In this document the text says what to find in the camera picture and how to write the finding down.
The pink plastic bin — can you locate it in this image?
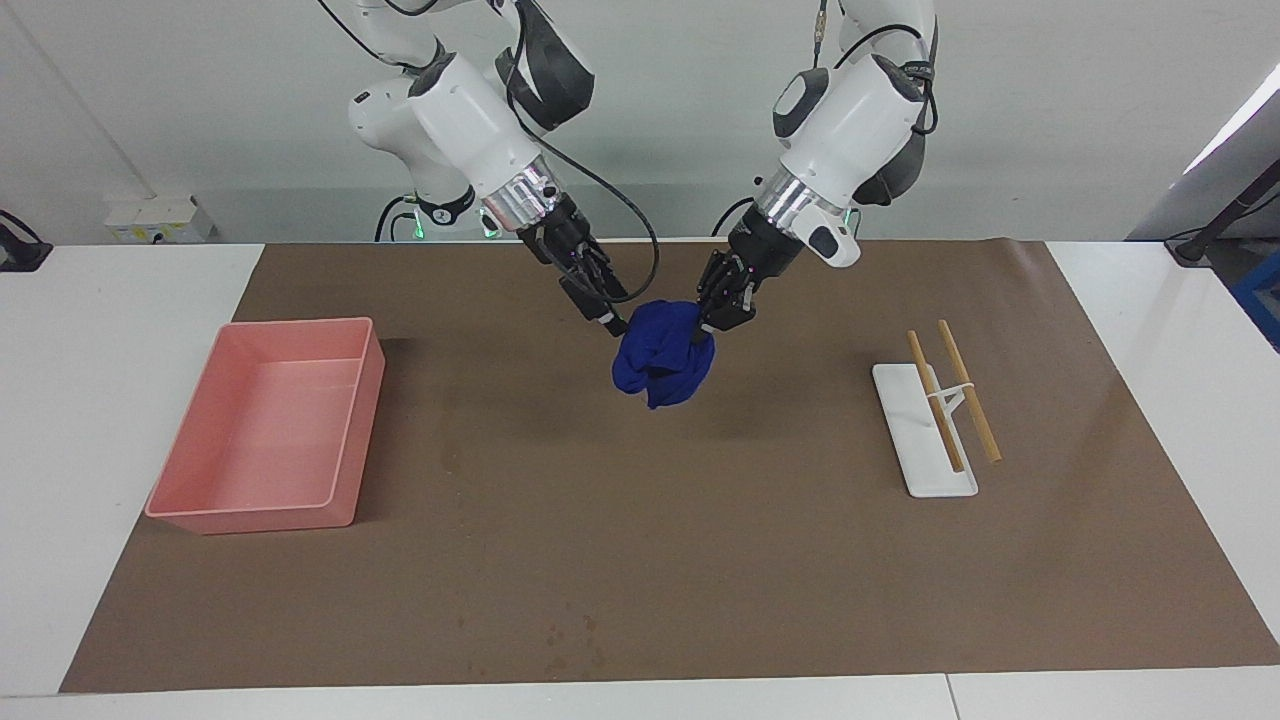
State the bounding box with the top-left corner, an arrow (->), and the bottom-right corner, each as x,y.
145,317 -> 386,534

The blue towel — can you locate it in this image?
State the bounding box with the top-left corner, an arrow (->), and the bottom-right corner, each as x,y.
612,298 -> 717,411

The wooden rack rod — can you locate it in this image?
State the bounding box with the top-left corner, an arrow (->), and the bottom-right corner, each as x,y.
937,320 -> 1003,464
907,330 -> 966,473

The white power socket box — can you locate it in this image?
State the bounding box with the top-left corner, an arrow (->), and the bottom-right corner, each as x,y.
103,195 -> 216,244

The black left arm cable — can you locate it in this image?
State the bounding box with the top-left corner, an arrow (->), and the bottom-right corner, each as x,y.
815,0 -> 941,136

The black clamp mount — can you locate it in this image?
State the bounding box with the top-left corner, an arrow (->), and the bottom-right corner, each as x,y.
0,210 -> 53,273

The black stand pole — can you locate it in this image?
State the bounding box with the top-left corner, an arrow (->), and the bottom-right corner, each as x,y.
1165,185 -> 1280,269

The blue box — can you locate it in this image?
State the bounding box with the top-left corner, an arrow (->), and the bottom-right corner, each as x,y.
1230,250 -> 1280,351

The grey leaning board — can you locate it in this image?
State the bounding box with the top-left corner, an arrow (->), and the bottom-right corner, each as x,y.
1130,70 -> 1280,241

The brown table mat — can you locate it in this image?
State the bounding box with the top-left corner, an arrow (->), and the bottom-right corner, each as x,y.
60,238 -> 1280,693

